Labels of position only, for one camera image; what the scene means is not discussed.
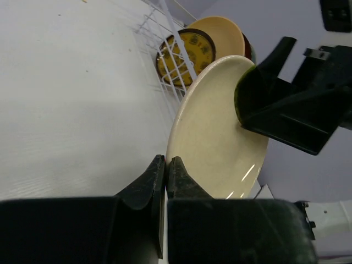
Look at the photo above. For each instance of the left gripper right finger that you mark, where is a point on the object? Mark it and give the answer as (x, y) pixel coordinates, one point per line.
(202, 229)

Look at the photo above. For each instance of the yellow patterned dark plate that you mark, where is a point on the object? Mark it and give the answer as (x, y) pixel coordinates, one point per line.
(170, 64)

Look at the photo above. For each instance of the orange-yellow plastic plate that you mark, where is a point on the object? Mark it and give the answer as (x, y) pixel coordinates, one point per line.
(225, 34)

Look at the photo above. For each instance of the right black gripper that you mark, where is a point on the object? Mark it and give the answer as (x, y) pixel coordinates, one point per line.
(305, 120)

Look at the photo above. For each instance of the red rimmed beige plate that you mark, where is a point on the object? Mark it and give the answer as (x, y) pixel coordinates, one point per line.
(248, 51)

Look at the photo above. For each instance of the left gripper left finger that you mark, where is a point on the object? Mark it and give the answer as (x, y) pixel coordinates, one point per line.
(124, 228)

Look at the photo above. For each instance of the white wire dish rack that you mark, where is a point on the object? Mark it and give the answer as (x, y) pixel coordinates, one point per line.
(158, 25)

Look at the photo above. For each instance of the cream white plate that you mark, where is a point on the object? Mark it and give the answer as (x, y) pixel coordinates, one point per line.
(221, 156)

